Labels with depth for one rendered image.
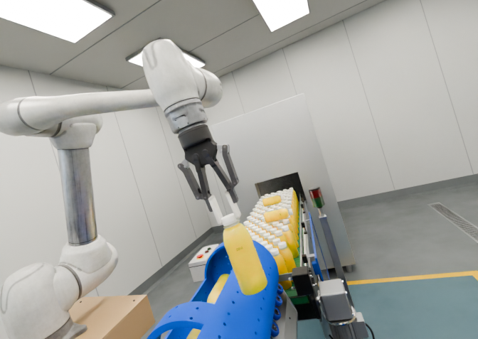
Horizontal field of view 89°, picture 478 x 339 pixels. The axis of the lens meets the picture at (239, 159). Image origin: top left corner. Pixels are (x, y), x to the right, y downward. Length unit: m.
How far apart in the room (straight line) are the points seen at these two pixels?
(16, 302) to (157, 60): 0.86
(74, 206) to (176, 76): 0.71
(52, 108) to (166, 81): 0.38
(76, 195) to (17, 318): 0.39
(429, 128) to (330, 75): 1.91
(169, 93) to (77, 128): 0.55
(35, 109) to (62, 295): 0.62
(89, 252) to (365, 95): 4.77
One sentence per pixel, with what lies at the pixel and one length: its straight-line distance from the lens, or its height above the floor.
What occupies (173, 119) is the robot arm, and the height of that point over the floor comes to 1.66.
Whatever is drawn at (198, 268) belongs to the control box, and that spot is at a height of 1.06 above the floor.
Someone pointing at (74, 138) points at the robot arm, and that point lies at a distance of 1.05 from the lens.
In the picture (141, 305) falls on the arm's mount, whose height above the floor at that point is 1.10.
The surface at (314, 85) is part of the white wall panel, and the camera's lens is 5.13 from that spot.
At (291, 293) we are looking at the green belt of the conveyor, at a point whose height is 0.90.
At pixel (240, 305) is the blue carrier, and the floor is 1.18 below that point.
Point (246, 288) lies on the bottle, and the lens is 0.61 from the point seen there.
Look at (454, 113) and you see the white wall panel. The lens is 5.40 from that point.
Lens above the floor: 1.53
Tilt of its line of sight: level
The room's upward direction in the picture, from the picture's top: 17 degrees counter-clockwise
